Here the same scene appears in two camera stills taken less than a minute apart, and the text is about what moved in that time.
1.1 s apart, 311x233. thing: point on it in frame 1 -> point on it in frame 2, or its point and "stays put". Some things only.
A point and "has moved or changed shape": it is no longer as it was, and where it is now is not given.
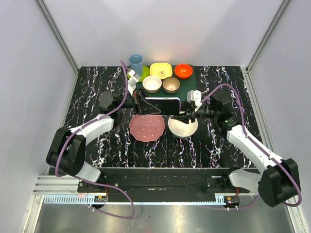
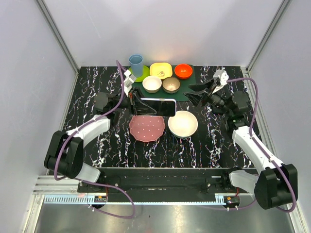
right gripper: [190, 113] -> [195, 97]
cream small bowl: [151, 84] stays put
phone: [168, 106] has moved or changed shape
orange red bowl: [183, 71] stays put
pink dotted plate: [146, 128] stays put
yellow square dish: [162, 70] stays put
